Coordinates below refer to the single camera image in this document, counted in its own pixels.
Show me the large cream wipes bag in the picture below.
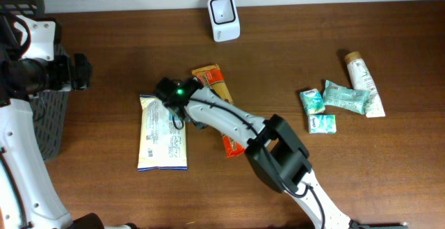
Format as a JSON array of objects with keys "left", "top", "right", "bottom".
[{"left": 137, "top": 95, "right": 188, "bottom": 172}]

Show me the San Remo spaghetti pack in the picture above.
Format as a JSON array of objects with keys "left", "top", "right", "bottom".
[{"left": 191, "top": 64, "right": 245, "bottom": 157}]

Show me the teal wet wipes pack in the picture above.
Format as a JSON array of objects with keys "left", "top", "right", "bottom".
[{"left": 322, "top": 80, "right": 370, "bottom": 115}]

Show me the white barcode scanner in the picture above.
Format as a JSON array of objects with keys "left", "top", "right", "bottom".
[{"left": 207, "top": 0, "right": 241, "bottom": 42}]

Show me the Kleenex tissue pack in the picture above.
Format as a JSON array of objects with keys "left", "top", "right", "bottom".
[
  {"left": 300, "top": 88, "right": 325, "bottom": 115},
  {"left": 308, "top": 114, "right": 337, "bottom": 134}
]

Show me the white Pantene tube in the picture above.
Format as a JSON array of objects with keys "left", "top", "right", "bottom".
[{"left": 344, "top": 52, "right": 386, "bottom": 118}]

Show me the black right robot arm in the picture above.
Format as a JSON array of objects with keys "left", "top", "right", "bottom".
[{"left": 156, "top": 78, "right": 361, "bottom": 229}]

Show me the grey plastic mesh basket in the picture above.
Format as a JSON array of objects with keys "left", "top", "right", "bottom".
[{"left": 0, "top": 0, "right": 70, "bottom": 163}]

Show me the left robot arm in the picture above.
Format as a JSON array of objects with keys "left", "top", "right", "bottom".
[{"left": 1, "top": 10, "right": 104, "bottom": 228}]

